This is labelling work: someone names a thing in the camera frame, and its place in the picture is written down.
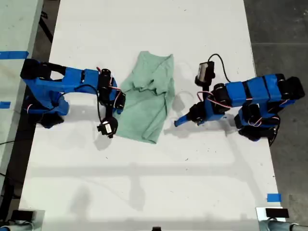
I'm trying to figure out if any square blue tape piece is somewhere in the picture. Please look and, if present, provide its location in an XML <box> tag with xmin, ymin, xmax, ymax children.
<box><xmin>267</xmin><ymin>193</ymin><xmax>282</xmax><ymax>203</ymax></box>

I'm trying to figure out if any pale grey pipe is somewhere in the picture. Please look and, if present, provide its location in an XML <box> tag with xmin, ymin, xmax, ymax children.
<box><xmin>258</xmin><ymin>218</ymin><xmax>308</xmax><ymax>231</ymax></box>
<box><xmin>0</xmin><ymin>220</ymin><xmax>34</xmax><ymax>231</ymax></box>

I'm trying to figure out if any pale grey side table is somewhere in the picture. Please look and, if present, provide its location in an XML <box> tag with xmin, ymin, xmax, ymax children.
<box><xmin>0</xmin><ymin>0</ymin><xmax>45</xmax><ymax>183</ymax></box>

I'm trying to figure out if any long blue tape strip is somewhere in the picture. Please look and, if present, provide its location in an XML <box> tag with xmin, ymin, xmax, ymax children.
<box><xmin>0</xmin><ymin>51</ymin><xmax>30</xmax><ymax>60</ymax></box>

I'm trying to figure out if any small black box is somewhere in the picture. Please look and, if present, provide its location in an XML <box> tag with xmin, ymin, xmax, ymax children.
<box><xmin>265</xmin><ymin>208</ymin><xmax>289</xmax><ymax>218</ymax></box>
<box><xmin>11</xmin><ymin>210</ymin><xmax>34</xmax><ymax>221</ymax></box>

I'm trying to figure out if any black camera cable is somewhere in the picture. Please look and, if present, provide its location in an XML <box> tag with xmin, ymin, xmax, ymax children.
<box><xmin>208</xmin><ymin>53</ymin><xmax>233</xmax><ymax>84</ymax></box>
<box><xmin>55</xmin><ymin>84</ymin><xmax>105</xmax><ymax>123</ymax></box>

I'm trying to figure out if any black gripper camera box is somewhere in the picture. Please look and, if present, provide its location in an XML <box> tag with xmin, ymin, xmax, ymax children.
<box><xmin>194</xmin><ymin>61</ymin><xmax>216</xmax><ymax>86</ymax></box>
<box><xmin>96</xmin><ymin>116</ymin><xmax>119</xmax><ymax>139</ymax></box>

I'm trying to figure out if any silver metal plate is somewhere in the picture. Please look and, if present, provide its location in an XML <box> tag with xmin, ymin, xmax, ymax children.
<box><xmin>256</xmin><ymin>206</ymin><xmax>287</xmax><ymax>221</ymax></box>

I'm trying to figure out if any pale green T-shirt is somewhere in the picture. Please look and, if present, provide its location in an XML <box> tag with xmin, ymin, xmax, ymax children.
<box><xmin>113</xmin><ymin>50</ymin><xmax>176</xmax><ymax>145</ymax></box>

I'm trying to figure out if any black metal stand leg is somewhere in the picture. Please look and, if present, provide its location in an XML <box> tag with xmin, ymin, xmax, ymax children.
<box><xmin>39</xmin><ymin>4</ymin><xmax>54</xmax><ymax>44</ymax></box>

